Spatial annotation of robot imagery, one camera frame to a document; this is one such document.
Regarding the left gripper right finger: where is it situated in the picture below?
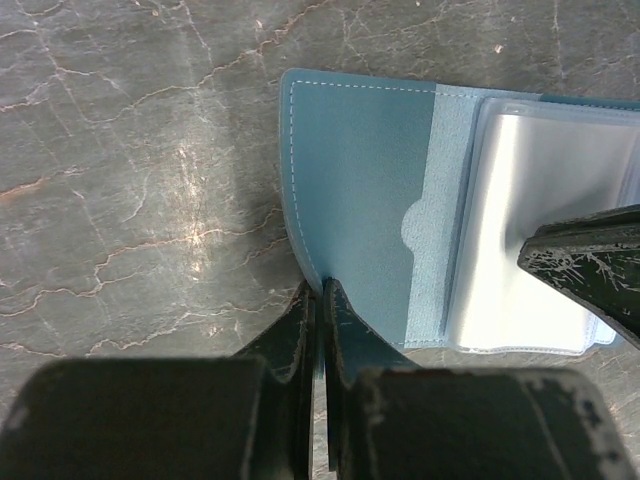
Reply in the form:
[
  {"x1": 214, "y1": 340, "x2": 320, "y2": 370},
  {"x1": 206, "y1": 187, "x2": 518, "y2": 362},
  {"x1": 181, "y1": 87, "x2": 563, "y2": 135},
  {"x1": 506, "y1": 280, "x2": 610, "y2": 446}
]
[{"x1": 322, "y1": 279, "x2": 638, "y2": 479}]

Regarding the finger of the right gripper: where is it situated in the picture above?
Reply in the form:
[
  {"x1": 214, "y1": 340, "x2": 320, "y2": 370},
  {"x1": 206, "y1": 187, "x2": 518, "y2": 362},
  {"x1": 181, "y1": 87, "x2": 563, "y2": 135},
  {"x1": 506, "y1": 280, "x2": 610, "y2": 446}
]
[{"x1": 517, "y1": 205, "x2": 639, "y2": 347}]

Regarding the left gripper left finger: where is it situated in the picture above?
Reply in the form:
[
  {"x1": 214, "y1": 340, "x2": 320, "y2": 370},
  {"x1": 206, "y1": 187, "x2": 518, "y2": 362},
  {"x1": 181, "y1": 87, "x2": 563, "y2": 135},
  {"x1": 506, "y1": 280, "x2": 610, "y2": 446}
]
[{"x1": 1, "y1": 284, "x2": 315, "y2": 479}]

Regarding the blue leather card holder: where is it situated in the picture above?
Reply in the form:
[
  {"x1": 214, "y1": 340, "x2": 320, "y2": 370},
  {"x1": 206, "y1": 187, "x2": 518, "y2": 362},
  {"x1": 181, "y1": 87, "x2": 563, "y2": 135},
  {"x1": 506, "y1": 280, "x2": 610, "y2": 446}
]
[{"x1": 279, "y1": 69, "x2": 639, "y2": 355}]

